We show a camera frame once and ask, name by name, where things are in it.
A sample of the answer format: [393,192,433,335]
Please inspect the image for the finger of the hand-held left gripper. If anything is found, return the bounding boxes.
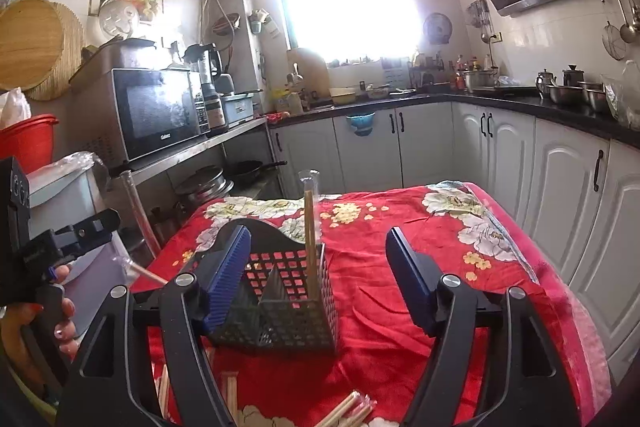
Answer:
[50,208,122,259]

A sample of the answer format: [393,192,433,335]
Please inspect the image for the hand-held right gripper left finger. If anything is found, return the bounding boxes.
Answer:
[55,224,253,427]

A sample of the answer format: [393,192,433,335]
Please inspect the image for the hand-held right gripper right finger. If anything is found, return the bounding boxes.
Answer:
[385,226,583,427]

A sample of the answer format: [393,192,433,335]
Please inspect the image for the black perforated utensil basket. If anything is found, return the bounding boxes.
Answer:
[197,218,342,354]

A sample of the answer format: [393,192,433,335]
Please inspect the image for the wooden chopsticks pair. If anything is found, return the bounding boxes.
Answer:
[156,363,170,424]
[112,255,169,286]
[298,169,323,303]
[314,388,377,427]
[224,371,242,414]

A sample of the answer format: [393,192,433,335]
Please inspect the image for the person's left hand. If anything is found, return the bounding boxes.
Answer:
[50,264,82,360]

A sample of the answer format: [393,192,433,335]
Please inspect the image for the red floral blanket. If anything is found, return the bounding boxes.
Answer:
[132,179,616,427]

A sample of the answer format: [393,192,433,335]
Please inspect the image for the stacked steel pots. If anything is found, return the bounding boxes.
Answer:
[174,166,234,208]

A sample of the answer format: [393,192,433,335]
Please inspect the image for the red plastic bucket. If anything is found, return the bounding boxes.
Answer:
[0,114,60,174]

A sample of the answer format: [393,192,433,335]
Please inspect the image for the black frying pan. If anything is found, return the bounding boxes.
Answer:
[224,159,289,186]

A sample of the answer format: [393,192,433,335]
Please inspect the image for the silver microwave oven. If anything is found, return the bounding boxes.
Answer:
[70,67,211,168]

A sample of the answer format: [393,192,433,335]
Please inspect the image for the steel shelf rack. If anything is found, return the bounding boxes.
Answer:
[107,117,281,258]

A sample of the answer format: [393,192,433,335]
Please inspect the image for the white plastic bag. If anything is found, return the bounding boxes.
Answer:
[0,87,32,128]

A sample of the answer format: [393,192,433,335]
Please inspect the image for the blue plastic basin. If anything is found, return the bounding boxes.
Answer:
[345,111,376,138]

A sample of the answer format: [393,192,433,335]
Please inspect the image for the dark sauce bottle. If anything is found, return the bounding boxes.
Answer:
[203,93,229,131]

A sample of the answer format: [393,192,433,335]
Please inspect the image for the grey electric cooker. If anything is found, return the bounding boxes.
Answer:
[220,90,263,126]

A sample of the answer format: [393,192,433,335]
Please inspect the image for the grey rice cooker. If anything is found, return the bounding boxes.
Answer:
[106,38,159,70]

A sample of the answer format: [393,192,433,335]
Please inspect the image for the white lower kitchen cabinets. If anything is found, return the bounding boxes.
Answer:
[267,99,640,388]

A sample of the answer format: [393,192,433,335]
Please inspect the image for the round bamboo board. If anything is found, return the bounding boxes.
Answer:
[0,0,84,101]

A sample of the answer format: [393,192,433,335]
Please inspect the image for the black blender jug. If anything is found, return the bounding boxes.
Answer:
[183,42,224,95]

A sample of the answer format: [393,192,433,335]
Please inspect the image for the black kitchen countertop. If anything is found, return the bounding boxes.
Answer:
[267,88,640,148]

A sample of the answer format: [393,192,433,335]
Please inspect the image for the row of condiment bottles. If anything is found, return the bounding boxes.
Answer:
[409,49,497,90]

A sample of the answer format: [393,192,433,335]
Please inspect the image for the steel cooking pot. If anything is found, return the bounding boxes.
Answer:
[462,69,497,92]

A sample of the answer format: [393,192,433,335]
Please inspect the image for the pale cutting board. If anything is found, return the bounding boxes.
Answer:
[286,47,331,99]

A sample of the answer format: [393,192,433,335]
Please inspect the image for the steel mixing bowl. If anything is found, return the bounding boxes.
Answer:
[548,84,584,106]
[582,86,609,113]

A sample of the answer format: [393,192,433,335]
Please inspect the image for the hanging kitchen tools rack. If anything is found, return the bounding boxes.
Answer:
[467,0,494,44]

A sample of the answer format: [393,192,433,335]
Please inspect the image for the clear plastic bag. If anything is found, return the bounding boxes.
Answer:
[601,59,640,128]

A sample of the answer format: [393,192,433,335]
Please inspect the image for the steel mesh strainer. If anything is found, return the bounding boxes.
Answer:
[594,0,627,62]

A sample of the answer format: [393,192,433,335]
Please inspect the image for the steel ladle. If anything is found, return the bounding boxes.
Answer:
[611,0,639,44]

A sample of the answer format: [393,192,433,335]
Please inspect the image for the round wall plate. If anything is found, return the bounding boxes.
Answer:
[423,13,454,46]

